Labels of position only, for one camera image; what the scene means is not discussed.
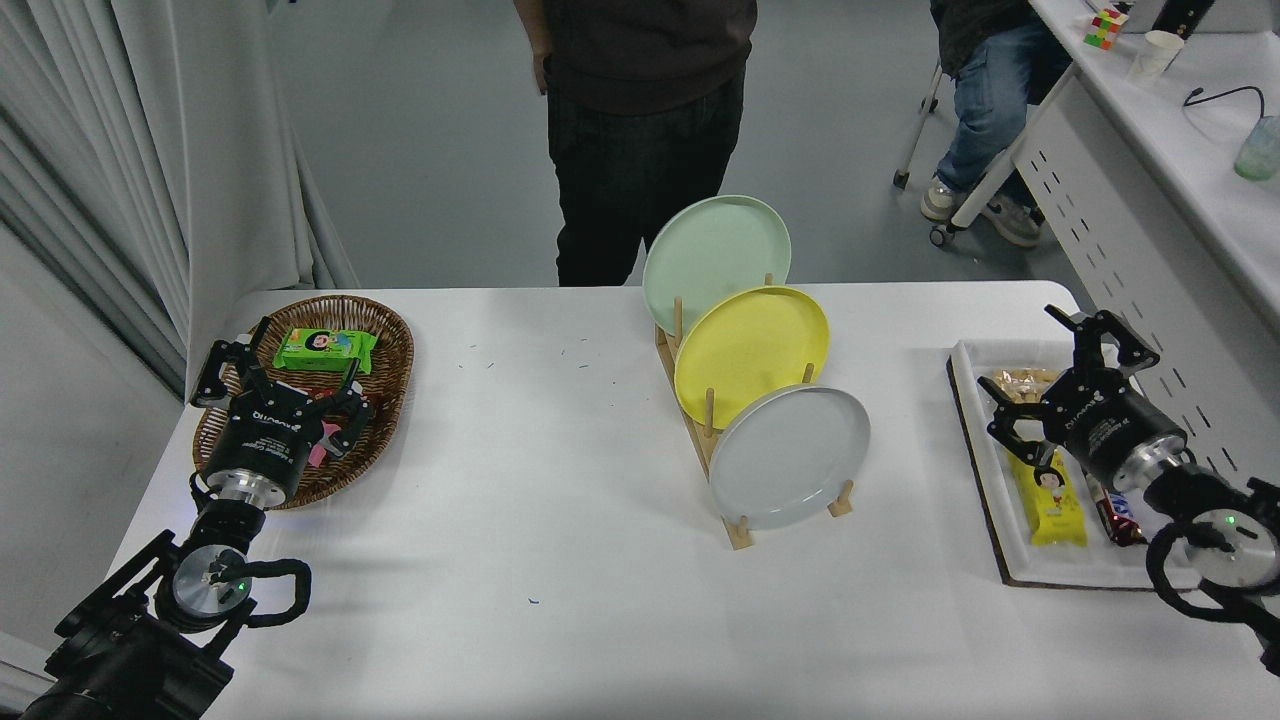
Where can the grey plate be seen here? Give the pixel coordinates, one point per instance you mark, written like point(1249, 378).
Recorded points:
point(790, 460)

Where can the colourful puzzle cube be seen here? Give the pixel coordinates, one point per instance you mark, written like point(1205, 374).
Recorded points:
point(1105, 28)

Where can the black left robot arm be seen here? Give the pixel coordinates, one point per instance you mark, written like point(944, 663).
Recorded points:
point(120, 660)

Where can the white paper cup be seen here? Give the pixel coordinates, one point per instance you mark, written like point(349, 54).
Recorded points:
point(1155, 55)

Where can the yellow snack bar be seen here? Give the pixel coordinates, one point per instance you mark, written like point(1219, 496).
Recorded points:
point(1055, 510)

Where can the standing person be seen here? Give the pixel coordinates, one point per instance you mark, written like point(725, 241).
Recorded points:
point(640, 150)

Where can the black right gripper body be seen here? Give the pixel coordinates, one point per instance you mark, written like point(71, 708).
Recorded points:
point(1110, 430)

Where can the brown Snickers bar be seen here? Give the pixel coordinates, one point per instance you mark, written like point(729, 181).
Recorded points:
point(1122, 520)

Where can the pink wrapper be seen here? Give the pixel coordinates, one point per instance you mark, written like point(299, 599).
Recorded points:
point(320, 448)

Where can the grey curtain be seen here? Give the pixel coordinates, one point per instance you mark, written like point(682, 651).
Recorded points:
point(100, 150)

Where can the green snack pack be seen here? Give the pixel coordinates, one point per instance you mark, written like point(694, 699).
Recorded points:
point(325, 350)

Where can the white tray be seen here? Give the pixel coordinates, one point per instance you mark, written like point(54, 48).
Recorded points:
point(1000, 500)

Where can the clear nut bar packet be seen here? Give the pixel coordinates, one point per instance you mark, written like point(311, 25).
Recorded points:
point(1020, 382)

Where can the wooden plate rack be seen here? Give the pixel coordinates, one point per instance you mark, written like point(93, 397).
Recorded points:
point(742, 534)

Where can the seated person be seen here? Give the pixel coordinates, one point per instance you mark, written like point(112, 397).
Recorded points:
point(990, 100)

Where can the white perforated side desk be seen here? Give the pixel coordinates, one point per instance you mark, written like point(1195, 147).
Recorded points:
point(1150, 200)

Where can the green translucent cup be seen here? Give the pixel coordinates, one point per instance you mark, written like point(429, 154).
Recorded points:
point(1258, 150)

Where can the brown wicker basket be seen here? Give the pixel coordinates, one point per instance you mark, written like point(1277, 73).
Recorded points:
point(390, 350)

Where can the standing person's hand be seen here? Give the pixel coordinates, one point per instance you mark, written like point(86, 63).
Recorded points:
point(543, 68)

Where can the pale green plate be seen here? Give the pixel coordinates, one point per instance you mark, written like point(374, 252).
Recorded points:
point(715, 250)

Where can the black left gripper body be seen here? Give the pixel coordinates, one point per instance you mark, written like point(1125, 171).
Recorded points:
point(258, 440)

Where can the black desk object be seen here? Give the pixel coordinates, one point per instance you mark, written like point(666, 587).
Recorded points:
point(1180, 15)

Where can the yellow plate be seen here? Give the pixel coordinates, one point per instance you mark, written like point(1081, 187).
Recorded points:
point(750, 345)

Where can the white wheeled chair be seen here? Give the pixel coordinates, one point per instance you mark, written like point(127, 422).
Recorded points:
point(915, 130)

